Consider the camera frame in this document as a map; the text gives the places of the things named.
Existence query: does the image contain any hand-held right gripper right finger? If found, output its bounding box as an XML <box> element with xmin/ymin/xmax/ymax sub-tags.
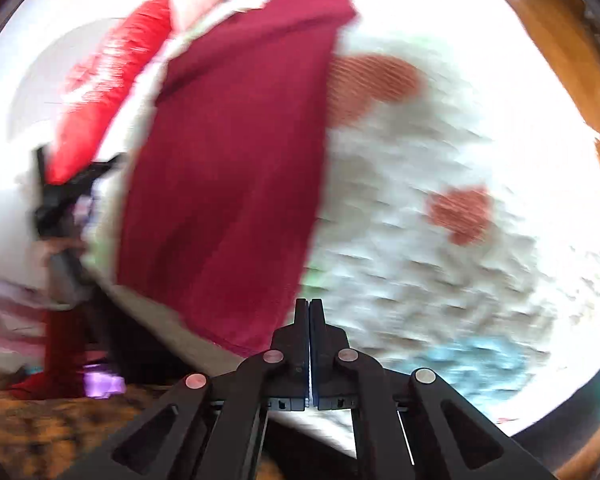
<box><xmin>309</xmin><ymin>298</ymin><xmax>561</xmax><ymax>480</ymax></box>

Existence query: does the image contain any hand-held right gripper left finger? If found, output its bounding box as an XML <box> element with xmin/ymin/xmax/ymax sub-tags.
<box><xmin>60</xmin><ymin>298</ymin><xmax>311</xmax><ymax>480</ymax></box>

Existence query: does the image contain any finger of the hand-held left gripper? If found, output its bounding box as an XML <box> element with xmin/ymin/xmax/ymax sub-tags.
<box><xmin>32</xmin><ymin>146</ymin><xmax>126</xmax><ymax>233</ymax></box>

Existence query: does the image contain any dark red garment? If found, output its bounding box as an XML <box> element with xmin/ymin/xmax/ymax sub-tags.
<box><xmin>116</xmin><ymin>0</ymin><xmax>362</xmax><ymax>358</ymax></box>

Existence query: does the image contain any bright red cloth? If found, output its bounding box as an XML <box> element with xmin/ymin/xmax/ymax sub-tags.
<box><xmin>45</xmin><ymin>0</ymin><xmax>175</xmax><ymax>186</ymax></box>

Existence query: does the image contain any white blanket with red hearts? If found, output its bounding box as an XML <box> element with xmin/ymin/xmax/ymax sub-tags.
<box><xmin>77</xmin><ymin>0</ymin><xmax>600</xmax><ymax>453</ymax></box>

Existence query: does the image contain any brown patterned blanket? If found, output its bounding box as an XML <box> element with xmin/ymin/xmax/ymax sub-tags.
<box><xmin>0</xmin><ymin>370</ymin><xmax>181</xmax><ymax>480</ymax></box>

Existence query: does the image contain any wooden furniture panel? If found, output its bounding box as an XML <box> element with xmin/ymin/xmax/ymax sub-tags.
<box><xmin>505</xmin><ymin>0</ymin><xmax>600</xmax><ymax>211</ymax></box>

